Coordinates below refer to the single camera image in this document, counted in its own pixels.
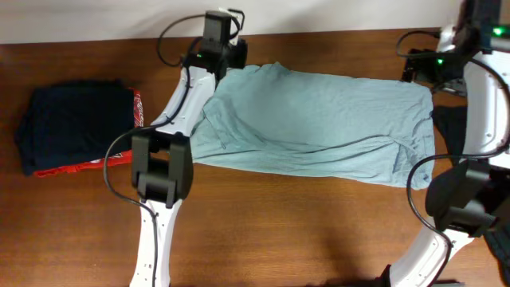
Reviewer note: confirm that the folded navy blue shirt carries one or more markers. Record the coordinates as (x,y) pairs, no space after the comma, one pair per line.
(72,122)

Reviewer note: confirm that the light blue t-shirt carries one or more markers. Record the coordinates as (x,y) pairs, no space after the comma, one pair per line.
(274,120)

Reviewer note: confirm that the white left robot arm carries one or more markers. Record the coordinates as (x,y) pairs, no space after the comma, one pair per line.
(162,169)

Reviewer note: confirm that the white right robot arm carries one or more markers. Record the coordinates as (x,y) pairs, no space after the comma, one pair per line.
(472,197)

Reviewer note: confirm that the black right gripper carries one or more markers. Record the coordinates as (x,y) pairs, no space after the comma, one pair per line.
(421,73)

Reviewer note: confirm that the black garment at right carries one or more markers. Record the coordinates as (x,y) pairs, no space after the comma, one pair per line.
(451,123)

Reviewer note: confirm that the folded red shirt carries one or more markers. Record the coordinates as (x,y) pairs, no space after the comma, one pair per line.
(123,157)

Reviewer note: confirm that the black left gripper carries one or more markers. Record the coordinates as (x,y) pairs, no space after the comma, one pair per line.
(238,57)

